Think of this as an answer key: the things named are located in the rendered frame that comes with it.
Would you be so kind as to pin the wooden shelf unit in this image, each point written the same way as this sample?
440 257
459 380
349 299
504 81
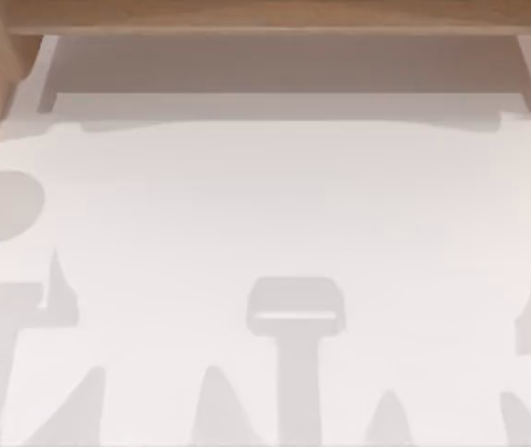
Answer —
265 16

